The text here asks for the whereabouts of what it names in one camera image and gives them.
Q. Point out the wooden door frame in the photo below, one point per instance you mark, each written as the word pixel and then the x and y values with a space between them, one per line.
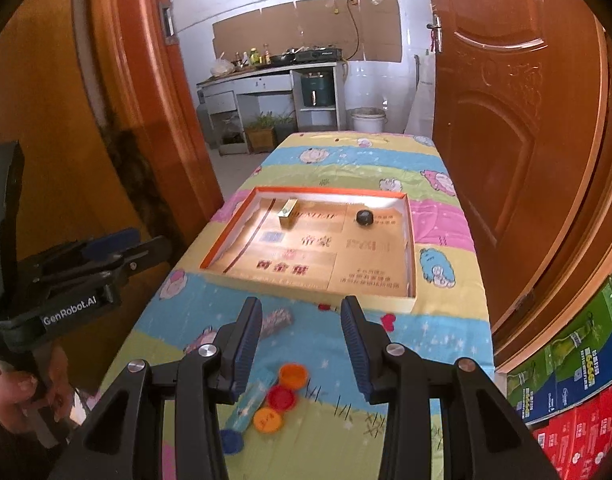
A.
pixel 135 85

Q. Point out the cardboard wall sheet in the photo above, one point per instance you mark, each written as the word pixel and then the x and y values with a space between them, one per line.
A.
pixel 286 25

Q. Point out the black bottle cap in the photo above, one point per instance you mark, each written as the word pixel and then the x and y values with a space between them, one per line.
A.
pixel 364 217

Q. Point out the white plastic bag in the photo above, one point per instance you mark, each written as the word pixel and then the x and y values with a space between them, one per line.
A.
pixel 221 68

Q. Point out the orange-rimmed cardboard box lid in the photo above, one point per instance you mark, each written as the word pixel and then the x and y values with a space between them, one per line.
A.
pixel 366 270

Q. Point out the green beer carton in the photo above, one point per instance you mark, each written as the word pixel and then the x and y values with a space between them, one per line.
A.
pixel 531 390
pixel 583 340

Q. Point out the red bottle cap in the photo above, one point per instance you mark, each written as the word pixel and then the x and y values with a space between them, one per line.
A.
pixel 282 398

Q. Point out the grey kitchen counter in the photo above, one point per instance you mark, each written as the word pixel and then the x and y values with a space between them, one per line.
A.
pixel 266 82

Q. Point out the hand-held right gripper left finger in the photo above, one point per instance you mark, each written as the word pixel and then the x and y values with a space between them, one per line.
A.
pixel 248 355

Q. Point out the black gas stove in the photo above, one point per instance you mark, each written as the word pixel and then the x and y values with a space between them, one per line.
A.
pixel 318 54

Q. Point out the slim sauce bottle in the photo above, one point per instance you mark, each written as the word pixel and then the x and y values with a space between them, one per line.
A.
pixel 267 55

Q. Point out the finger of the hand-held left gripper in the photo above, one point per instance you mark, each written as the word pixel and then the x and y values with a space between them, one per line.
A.
pixel 113 242
pixel 140 259

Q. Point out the green air fryer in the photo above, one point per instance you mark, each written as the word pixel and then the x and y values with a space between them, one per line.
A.
pixel 316 90

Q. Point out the potted plant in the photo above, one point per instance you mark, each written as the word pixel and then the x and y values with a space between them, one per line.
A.
pixel 261 137
pixel 234 144

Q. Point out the small gold box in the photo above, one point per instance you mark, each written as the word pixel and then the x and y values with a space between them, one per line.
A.
pixel 287 212

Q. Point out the red carton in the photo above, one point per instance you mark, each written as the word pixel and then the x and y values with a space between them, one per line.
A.
pixel 586 440

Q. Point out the yellow bottle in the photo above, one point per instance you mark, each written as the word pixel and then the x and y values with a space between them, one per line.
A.
pixel 255 56

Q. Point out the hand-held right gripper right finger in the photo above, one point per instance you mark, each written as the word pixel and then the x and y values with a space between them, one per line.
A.
pixel 356 350

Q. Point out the person's left hand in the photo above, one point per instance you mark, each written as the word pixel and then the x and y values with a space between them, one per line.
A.
pixel 10 392

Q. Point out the orange bottle cap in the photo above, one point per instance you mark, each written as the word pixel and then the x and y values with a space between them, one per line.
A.
pixel 293 374
pixel 268 420

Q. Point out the black frying pan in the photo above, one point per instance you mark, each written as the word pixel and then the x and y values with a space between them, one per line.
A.
pixel 284 57

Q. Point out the blue bottle cap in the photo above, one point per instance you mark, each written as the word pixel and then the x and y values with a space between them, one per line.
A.
pixel 231 441

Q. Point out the brown wooden door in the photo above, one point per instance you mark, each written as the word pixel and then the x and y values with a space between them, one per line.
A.
pixel 486 135

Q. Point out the white bucket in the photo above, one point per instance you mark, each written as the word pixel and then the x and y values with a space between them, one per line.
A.
pixel 368 122

